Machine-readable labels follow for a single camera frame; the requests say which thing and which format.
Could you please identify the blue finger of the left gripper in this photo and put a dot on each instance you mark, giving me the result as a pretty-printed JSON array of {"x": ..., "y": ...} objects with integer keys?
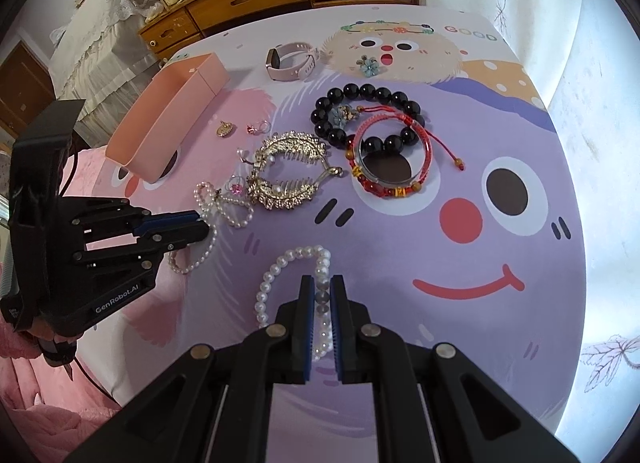
[
  {"x": 167, "y": 218},
  {"x": 155, "y": 238}
]

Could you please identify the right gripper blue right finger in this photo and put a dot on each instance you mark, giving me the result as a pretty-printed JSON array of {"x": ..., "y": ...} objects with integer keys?
[{"x": 366, "y": 352}]

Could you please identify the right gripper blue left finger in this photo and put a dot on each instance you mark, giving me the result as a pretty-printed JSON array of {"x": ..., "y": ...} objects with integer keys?
[{"x": 278, "y": 353}]

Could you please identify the pink crystal earring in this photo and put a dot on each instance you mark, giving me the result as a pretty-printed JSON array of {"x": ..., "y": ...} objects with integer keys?
[{"x": 236, "y": 186}]

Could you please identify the pink plastic tray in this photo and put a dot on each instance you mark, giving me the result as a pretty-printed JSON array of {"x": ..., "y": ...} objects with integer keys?
[{"x": 157, "y": 123}]

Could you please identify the small gold pendant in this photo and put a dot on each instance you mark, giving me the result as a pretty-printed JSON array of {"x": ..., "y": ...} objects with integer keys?
[{"x": 225, "y": 129}]

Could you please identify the gold leaf tiara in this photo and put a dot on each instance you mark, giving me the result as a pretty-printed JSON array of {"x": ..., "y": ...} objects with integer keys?
[{"x": 287, "y": 170}]

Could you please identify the pink band smartwatch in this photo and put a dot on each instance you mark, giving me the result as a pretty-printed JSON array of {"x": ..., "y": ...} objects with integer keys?
[{"x": 291, "y": 62}]

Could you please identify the green flower brooch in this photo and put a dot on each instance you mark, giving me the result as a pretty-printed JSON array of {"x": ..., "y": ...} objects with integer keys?
[{"x": 369, "y": 66}]

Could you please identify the white lace covered furniture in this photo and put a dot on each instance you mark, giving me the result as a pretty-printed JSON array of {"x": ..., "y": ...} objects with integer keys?
[{"x": 102, "y": 60}]

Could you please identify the cartoon printed tablecloth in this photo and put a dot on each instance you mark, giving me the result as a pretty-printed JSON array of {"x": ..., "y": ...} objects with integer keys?
[{"x": 487, "y": 256}]

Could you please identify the white floral curtain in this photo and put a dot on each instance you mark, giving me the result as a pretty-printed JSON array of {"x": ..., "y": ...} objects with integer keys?
[{"x": 583, "y": 58}]

